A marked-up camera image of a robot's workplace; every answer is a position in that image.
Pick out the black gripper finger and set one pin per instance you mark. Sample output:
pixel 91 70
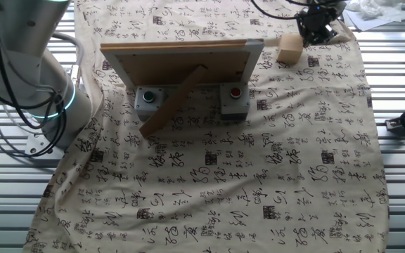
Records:
pixel 310 38
pixel 329 33

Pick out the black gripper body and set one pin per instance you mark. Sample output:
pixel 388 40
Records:
pixel 318 17

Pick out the light wooden block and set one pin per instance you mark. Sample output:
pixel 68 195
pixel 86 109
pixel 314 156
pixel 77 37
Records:
pixel 289 49

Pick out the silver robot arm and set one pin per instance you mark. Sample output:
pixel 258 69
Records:
pixel 12 45

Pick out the grey push-button box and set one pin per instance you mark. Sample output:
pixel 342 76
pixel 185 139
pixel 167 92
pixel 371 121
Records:
pixel 235 102

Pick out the crumpled white tissue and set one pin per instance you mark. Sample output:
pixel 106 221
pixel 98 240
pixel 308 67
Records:
pixel 367 8

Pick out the white paper sheet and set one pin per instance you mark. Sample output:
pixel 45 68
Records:
pixel 392 17

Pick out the beige calligraphy print cloth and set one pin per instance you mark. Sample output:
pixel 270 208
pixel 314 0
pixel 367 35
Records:
pixel 223 182

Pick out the grey green-button box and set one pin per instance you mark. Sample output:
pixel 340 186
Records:
pixel 148 103

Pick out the silver base mounting plate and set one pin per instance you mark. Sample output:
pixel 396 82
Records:
pixel 33 145

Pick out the wooden picture frame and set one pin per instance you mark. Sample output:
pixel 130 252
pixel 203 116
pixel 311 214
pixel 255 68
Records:
pixel 174 63

